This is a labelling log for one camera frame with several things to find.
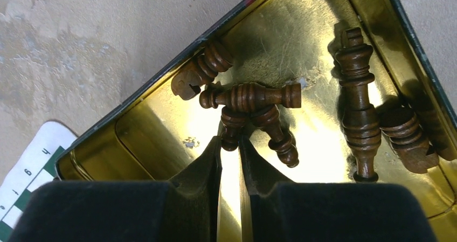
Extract dark wooden king piece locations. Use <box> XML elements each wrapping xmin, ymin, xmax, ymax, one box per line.
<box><xmin>335</xmin><ymin>27</ymin><xmax>381</xmax><ymax>183</ymax></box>

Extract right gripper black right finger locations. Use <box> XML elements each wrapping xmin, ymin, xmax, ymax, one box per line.
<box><xmin>239</xmin><ymin>137</ymin><xmax>436</xmax><ymax>241</ymax></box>

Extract gold tin with dark pieces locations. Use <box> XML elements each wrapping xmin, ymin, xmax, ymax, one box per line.
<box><xmin>56</xmin><ymin>0</ymin><xmax>456</xmax><ymax>241</ymax></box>

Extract dark wooden bishop piece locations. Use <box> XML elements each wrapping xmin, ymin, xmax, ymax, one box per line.
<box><xmin>199</xmin><ymin>82</ymin><xmax>301</xmax><ymax>113</ymax></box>
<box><xmin>250</xmin><ymin>105</ymin><xmax>299</xmax><ymax>168</ymax></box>

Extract dark wooden knight piece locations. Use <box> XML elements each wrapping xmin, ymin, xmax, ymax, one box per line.
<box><xmin>171</xmin><ymin>40</ymin><xmax>233</xmax><ymax>100</ymax></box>

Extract dark wooden pawn piece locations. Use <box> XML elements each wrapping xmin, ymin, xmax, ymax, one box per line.
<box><xmin>221</xmin><ymin>107</ymin><xmax>248</xmax><ymax>151</ymax></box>

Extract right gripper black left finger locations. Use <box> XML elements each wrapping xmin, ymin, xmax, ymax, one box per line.
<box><xmin>9</xmin><ymin>136</ymin><xmax>222</xmax><ymax>241</ymax></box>

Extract green white chess board mat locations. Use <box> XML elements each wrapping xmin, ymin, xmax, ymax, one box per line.
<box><xmin>1</xmin><ymin>121</ymin><xmax>77</xmax><ymax>241</ymax></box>

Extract dark wooden rook piece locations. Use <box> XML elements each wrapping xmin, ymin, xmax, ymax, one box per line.
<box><xmin>380</xmin><ymin>107</ymin><xmax>439</xmax><ymax>174</ymax></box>

